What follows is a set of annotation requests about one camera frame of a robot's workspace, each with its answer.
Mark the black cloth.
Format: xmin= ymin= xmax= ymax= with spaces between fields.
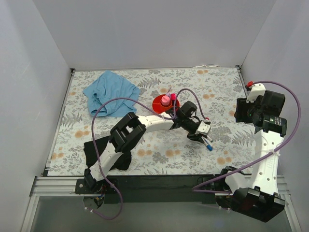
xmin=84 ymin=136 xmax=132 ymax=171

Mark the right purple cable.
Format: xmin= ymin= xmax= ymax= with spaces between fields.
xmin=192 ymin=80 xmax=302 ymax=210

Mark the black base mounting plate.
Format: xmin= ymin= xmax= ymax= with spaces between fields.
xmin=74 ymin=174 xmax=230 ymax=204

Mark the floral table mat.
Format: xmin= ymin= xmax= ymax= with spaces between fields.
xmin=47 ymin=68 xmax=255 ymax=176

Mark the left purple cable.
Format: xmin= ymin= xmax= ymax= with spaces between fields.
xmin=91 ymin=88 xmax=208 ymax=220

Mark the purple cable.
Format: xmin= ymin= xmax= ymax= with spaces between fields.
xmin=91 ymin=88 xmax=208 ymax=220
xmin=192 ymin=80 xmax=302 ymax=210

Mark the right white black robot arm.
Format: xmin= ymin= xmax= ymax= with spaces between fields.
xmin=218 ymin=90 xmax=287 ymax=222

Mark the blue cloth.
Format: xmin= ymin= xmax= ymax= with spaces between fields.
xmin=83 ymin=71 xmax=140 ymax=117

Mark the orange round organizer container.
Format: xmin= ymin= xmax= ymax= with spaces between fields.
xmin=152 ymin=94 xmax=180 ymax=114

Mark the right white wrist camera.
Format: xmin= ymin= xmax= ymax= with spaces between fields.
xmin=246 ymin=81 xmax=266 ymax=103

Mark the blue cap marker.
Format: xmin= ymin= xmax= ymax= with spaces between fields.
xmin=203 ymin=138 xmax=213 ymax=151

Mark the pink glue bottle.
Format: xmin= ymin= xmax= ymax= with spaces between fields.
xmin=161 ymin=95 xmax=170 ymax=107

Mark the pink black highlighter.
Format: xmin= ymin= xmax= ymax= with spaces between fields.
xmin=170 ymin=93 xmax=176 ymax=101

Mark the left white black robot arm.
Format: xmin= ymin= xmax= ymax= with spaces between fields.
xmin=84 ymin=101 xmax=211 ymax=193

